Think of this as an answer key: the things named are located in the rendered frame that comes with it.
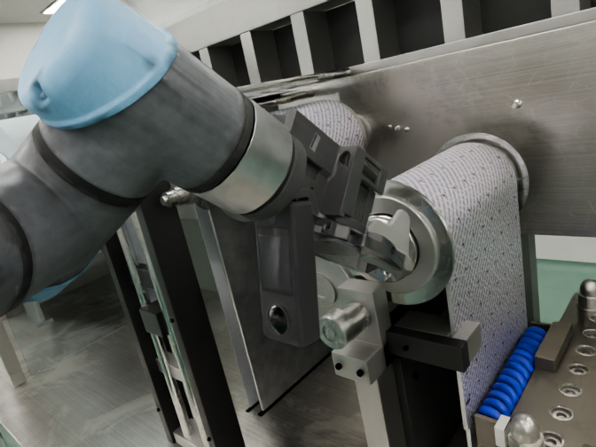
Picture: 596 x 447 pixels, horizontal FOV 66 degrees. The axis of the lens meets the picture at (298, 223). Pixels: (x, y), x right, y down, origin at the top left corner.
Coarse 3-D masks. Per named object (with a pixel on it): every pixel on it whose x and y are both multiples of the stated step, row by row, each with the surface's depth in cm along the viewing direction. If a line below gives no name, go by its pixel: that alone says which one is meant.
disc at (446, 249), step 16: (384, 192) 49; (400, 192) 47; (416, 192) 46; (416, 208) 47; (432, 208) 46; (432, 224) 46; (448, 240) 46; (448, 256) 46; (352, 272) 56; (448, 272) 47; (432, 288) 49
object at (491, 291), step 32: (512, 224) 62; (480, 256) 54; (512, 256) 62; (448, 288) 48; (480, 288) 54; (512, 288) 63; (480, 320) 54; (512, 320) 63; (480, 352) 55; (512, 352) 64; (480, 384) 55
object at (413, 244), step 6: (372, 216) 49; (378, 216) 48; (384, 216) 48; (390, 216) 48; (384, 222) 47; (414, 240) 47; (414, 246) 47; (414, 252) 47; (414, 258) 48; (414, 264) 48; (372, 276) 51; (390, 282) 50
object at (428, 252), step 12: (384, 204) 48; (396, 204) 47; (408, 204) 47; (420, 216) 46; (420, 228) 47; (420, 240) 47; (432, 240) 46; (420, 252) 48; (432, 252) 47; (420, 264) 48; (432, 264) 47; (408, 276) 50; (420, 276) 49; (432, 276) 48; (396, 288) 51; (408, 288) 50
